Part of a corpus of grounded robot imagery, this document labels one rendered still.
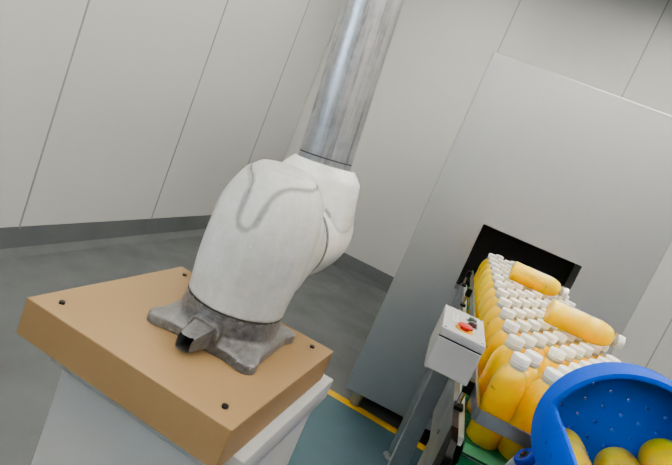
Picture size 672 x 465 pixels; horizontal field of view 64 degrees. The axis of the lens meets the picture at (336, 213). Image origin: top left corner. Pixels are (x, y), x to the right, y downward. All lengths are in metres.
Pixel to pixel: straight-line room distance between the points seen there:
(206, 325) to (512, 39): 4.94
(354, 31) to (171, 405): 0.64
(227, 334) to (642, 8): 5.14
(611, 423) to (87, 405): 0.86
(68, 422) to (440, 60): 5.00
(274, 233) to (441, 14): 5.00
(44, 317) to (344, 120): 0.54
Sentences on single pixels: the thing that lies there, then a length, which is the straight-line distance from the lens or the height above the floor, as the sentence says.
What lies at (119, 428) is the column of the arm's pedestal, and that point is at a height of 0.93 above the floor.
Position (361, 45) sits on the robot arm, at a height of 1.55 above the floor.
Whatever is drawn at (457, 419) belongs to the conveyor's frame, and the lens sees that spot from 1.35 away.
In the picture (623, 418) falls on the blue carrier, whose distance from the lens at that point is 1.12.
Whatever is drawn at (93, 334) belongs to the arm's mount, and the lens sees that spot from 0.77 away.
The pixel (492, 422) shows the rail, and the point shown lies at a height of 0.97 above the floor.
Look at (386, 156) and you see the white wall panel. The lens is 5.50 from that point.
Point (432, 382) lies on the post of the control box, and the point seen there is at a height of 0.94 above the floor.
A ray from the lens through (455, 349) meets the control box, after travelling 1.22.
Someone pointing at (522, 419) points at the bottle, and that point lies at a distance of 1.27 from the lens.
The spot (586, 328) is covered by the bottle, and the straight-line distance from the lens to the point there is 1.67.
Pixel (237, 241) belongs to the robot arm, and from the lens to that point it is 0.76.
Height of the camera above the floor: 1.43
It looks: 10 degrees down
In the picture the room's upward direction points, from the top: 22 degrees clockwise
